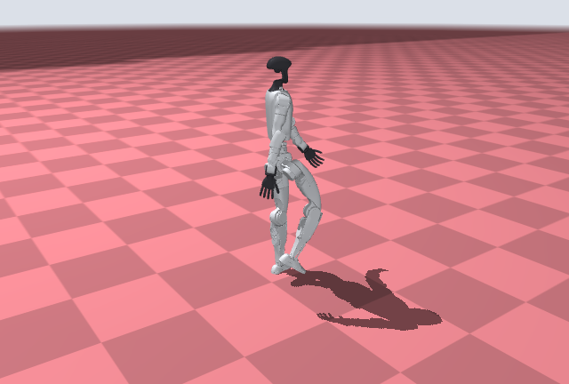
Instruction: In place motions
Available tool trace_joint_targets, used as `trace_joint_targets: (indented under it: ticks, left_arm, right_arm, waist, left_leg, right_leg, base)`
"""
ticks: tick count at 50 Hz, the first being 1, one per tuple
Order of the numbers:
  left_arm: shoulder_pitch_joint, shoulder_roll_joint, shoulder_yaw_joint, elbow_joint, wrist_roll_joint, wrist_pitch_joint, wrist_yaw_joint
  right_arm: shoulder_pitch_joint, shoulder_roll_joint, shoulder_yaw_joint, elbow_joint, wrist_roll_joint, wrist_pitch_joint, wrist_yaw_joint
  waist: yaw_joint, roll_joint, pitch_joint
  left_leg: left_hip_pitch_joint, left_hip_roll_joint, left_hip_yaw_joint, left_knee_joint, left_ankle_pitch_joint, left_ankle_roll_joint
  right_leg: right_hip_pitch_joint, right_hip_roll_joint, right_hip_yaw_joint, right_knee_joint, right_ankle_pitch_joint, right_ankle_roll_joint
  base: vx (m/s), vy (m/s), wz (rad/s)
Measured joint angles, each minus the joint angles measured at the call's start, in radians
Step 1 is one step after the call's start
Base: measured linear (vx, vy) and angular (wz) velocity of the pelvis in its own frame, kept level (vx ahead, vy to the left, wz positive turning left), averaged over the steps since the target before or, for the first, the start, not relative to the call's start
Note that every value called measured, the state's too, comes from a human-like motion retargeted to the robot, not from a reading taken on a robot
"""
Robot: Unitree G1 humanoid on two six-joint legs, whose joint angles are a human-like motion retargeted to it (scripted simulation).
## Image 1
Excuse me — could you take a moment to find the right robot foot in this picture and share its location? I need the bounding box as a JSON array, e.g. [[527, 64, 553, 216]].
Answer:
[[279, 253, 306, 274]]

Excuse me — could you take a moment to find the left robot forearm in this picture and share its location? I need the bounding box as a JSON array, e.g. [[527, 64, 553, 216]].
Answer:
[[291, 126, 307, 151]]

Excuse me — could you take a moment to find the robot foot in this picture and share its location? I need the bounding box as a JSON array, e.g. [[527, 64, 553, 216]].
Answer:
[[271, 263, 290, 274], [279, 253, 306, 274]]

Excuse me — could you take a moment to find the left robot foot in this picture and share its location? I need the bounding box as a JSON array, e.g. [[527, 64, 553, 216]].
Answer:
[[271, 263, 290, 274]]

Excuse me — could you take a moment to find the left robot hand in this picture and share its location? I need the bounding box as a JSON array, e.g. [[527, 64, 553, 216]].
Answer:
[[297, 141, 324, 168]]

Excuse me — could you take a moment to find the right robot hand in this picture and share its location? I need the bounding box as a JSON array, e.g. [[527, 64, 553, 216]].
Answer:
[[260, 165, 279, 199]]

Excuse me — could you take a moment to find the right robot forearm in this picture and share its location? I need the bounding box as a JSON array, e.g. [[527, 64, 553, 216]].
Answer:
[[267, 130, 285, 174]]

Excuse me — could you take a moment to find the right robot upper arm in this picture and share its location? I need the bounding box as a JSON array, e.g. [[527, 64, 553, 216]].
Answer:
[[272, 93, 291, 141]]

